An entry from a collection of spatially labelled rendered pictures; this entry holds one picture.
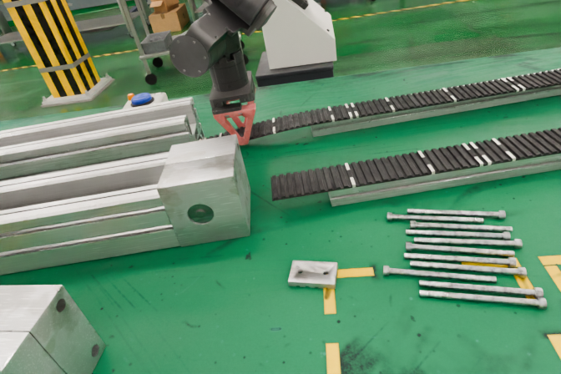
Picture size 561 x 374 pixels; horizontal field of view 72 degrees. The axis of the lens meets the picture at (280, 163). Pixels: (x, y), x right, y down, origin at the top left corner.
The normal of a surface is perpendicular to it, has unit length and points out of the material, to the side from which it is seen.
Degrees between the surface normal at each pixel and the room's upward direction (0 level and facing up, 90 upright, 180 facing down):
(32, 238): 90
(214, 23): 45
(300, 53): 90
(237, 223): 90
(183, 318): 0
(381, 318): 0
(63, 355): 90
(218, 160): 0
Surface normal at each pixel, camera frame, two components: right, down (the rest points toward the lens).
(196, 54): -0.28, 0.57
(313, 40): -0.07, 0.56
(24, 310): -0.16, -0.82
